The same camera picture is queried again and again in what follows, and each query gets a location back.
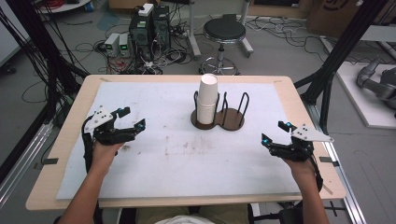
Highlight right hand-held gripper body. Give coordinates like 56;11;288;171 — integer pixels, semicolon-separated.
269;123;334;162

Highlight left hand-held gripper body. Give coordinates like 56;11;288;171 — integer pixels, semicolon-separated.
81;106;138;147

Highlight black wire cup holder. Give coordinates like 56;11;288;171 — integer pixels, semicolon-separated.
190;91;250;132

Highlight stack of white paper cups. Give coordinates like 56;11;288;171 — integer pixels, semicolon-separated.
196;73;219;125

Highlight person's right hand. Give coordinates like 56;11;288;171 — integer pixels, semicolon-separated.
281;157;317;182

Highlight person's left hand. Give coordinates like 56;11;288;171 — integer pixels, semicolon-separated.
92;141;125;171

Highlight black tape strip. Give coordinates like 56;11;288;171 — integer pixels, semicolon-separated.
34;158;60;171
318;156;340;167

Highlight wooden table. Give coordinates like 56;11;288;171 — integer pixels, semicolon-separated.
25;74;347;212

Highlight white foam mat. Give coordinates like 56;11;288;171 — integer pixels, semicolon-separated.
55;81;302;200

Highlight silver power supply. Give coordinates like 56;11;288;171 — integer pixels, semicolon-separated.
118;33;132;58
104;33;120;57

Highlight black tape cross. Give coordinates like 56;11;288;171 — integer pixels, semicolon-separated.
323;201;347;217

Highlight black computer tower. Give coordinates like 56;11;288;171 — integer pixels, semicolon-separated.
129;13;153;62
152;6;172;50

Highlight white floor platform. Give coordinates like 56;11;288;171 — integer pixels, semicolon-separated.
335;61;396;130

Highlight person's olive pants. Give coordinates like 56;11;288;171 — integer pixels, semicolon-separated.
134;203;250;224

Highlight white metal stand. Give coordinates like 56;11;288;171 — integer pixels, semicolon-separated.
186;0;255;59

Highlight person's white shirt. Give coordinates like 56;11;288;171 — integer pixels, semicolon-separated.
155;215;216;224

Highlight small white box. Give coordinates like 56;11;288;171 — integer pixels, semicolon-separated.
137;3;155;17

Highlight black round stool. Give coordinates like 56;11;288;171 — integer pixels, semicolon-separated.
199;18;247;76

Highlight brown cardboard box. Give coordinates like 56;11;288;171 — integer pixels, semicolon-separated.
306;0;387;38

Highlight round white table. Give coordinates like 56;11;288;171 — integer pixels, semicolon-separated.
36;0;92;14

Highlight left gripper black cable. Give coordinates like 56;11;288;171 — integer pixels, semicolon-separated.
81;122;94;174

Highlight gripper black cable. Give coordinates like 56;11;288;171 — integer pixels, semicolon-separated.
81;122;94;174
309;155;324;192

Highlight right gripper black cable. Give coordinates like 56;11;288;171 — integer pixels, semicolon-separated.
309;155;324;192

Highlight aluminium floor rail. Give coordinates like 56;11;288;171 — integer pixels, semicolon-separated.
0;120;54;206
303;102;367;224

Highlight black frame post with cables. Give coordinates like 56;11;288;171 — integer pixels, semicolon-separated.
0;0;90;125

